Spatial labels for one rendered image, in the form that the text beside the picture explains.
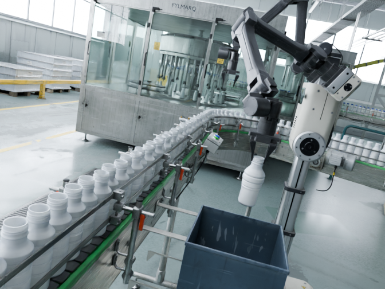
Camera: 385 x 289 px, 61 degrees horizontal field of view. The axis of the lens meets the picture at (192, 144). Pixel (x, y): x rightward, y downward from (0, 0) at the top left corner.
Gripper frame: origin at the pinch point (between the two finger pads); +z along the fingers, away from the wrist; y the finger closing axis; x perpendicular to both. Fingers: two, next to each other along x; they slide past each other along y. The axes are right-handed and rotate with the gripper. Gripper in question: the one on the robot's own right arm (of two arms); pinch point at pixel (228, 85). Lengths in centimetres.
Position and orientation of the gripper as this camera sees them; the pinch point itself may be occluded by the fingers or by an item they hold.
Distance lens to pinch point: 205.3
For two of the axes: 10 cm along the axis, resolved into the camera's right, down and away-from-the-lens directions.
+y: -9.6, -2.2, 1.5
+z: -1.9, 9.6, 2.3
